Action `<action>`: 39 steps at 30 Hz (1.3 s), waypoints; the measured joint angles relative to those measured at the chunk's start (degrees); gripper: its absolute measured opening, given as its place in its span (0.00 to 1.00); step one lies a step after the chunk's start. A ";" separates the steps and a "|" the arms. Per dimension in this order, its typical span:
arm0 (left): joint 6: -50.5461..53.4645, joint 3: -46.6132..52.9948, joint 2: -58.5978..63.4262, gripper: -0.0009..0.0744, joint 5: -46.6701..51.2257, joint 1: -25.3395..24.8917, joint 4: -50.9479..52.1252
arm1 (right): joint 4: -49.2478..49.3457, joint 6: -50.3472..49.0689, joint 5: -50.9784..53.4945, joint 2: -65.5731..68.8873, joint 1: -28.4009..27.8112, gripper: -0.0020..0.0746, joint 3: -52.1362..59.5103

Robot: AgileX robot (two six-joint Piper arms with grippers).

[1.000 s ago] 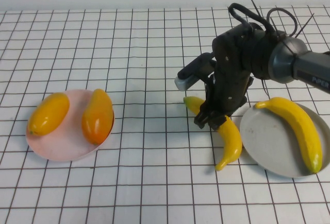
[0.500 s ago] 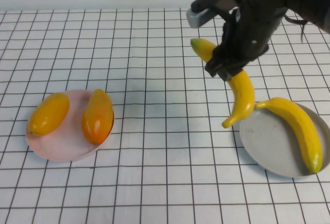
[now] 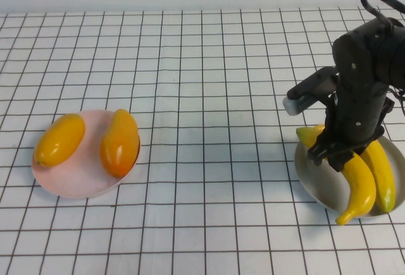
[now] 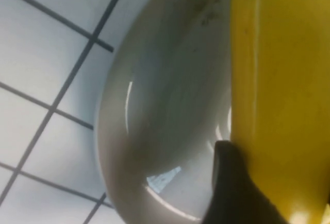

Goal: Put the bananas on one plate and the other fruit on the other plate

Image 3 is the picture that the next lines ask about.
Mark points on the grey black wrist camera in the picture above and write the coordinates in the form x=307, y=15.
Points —
x=311, y=93

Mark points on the yellow banana with green tip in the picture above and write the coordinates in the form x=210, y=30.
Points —
x=384, y=177
x=360, y=189

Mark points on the pink round plate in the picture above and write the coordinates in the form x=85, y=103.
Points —
x=79, y=183

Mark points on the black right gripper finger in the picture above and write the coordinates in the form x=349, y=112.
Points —
x=341, y=161
x=319, y=151

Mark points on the grey round plate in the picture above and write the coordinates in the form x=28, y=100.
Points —
x=322, y=186

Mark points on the orange yellow mango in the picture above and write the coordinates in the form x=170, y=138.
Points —
x=119, y=145
x=58, y=142

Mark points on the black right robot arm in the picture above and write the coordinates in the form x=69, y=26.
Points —
x=360, y=53

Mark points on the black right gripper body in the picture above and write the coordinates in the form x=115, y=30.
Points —
x=360, y=113

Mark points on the white grid tablecloth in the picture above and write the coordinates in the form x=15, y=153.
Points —
x=205, y=66

